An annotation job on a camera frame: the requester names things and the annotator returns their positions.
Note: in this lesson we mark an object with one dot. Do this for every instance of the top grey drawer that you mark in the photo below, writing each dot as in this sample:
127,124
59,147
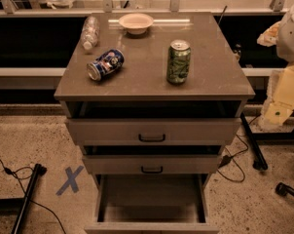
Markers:
152,122

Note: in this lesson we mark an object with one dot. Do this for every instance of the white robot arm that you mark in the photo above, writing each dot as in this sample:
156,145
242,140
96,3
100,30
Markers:
279,104

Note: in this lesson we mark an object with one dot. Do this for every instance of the green soda can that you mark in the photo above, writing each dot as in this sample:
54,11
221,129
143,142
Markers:
178,61

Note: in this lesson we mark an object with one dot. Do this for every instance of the black caster leg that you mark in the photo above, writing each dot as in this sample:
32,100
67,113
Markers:
283,189

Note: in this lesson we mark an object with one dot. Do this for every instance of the bottom grey drawer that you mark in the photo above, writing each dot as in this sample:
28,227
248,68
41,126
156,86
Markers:
151,204

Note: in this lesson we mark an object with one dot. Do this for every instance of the grey drawer cabinet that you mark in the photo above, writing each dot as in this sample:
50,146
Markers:
214,72

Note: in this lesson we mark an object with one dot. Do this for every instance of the clear plastic water bottle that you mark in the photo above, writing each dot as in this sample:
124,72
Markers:
90,33

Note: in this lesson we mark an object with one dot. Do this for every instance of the blue tape cross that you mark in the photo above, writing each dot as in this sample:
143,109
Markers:
71,181

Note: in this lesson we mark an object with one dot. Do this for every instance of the black stand leg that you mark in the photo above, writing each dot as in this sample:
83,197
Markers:
259,163
38,171

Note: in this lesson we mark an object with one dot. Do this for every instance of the white paper bowl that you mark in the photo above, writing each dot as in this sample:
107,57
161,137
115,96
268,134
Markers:
136,23

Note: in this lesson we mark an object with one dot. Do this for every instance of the black stand leg right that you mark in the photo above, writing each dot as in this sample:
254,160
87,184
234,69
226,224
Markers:
259,163

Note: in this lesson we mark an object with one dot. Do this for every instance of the blue crushed soda can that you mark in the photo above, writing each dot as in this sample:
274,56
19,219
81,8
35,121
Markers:
107,63

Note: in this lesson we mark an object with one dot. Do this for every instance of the grey drawer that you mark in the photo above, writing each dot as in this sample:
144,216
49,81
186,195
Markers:
134,160
152,122
151,204

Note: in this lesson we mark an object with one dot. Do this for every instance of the black stand leg left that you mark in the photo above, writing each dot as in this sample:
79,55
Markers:
38,171

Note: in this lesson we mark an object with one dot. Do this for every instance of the middle grey drawer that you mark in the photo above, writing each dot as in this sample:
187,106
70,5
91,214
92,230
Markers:
134,160

